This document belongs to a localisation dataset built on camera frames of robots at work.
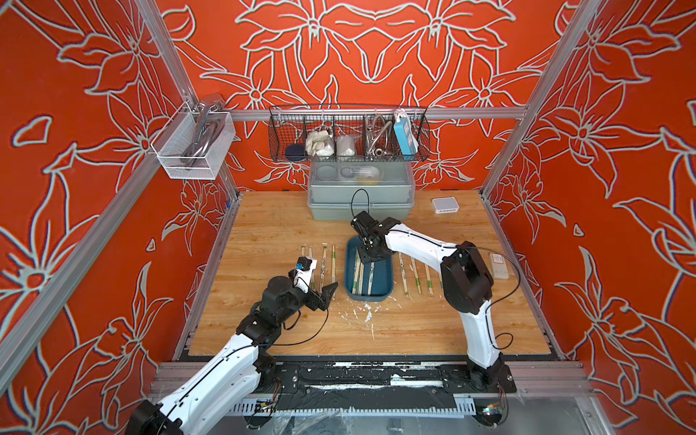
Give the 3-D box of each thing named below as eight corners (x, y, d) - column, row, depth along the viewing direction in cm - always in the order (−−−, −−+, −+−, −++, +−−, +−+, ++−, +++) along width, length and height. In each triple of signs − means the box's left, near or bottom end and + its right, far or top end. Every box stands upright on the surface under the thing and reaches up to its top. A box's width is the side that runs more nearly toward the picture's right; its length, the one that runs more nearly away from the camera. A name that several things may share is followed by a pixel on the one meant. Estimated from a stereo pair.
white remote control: (493, 278, 95) (496, 275, 93) (489, 255, 101) (491, 251, 100) (507, 280, 95) (511, 277, 93) (502, 257, 101) (505, 253, 99)
